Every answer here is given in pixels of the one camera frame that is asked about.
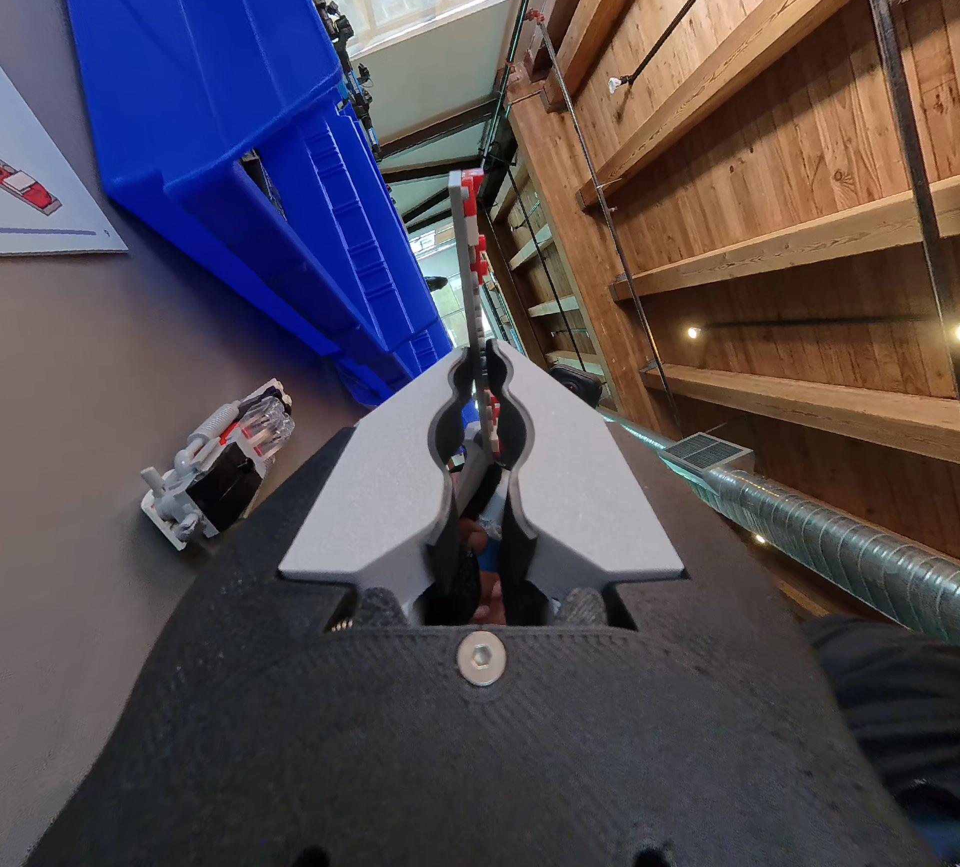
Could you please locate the white bulb on black rod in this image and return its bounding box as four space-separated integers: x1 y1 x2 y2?
607 0 770 94

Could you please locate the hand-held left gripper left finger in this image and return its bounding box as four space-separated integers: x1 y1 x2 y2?
277 346 474 626

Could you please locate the thin threaded metal rod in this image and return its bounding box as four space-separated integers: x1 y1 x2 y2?
528 12 684 433

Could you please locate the large blue plastic bin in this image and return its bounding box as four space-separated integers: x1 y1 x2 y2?
336 325 456 408
46 0 451 362

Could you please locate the long grey brick plate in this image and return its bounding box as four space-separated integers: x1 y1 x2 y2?
447 169 505 465

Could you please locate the black overhead equipment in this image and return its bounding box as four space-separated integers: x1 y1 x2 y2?
309 0 380 159

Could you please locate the white instruction sheet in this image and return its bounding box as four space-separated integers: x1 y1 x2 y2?
0 64 130 257

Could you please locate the silver ventilation duct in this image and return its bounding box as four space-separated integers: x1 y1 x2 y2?
600 405 960 647

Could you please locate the square duct vent grille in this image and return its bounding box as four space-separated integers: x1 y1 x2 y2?
660 432 756 482

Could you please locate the thick threaded metal rod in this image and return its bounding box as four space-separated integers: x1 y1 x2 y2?
851 0 960 396

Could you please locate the grey black brick model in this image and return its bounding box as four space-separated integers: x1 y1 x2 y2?
140 378 295 552

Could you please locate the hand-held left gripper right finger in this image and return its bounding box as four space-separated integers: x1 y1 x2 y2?
484 338 686 622

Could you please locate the person's dark clothing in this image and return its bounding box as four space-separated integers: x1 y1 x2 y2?
798 612 960 867

